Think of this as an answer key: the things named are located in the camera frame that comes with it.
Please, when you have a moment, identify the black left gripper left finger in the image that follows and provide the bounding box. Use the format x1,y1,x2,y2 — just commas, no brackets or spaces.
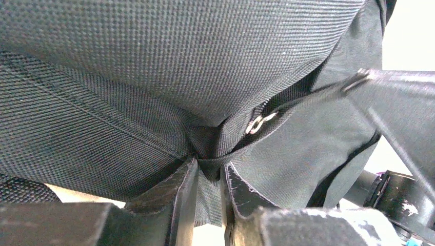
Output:
1,158,199,245

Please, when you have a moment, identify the black fabric student bag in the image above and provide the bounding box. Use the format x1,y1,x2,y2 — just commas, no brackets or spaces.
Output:
1,1,395,226

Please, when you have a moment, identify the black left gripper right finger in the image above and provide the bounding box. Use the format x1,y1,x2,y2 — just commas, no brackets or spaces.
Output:
222,163,402,245

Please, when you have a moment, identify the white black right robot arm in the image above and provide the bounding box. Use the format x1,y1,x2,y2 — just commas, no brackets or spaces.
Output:
342,70,434,245

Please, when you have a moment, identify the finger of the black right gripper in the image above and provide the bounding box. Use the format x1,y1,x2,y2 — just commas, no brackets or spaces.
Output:
343,69,434,194

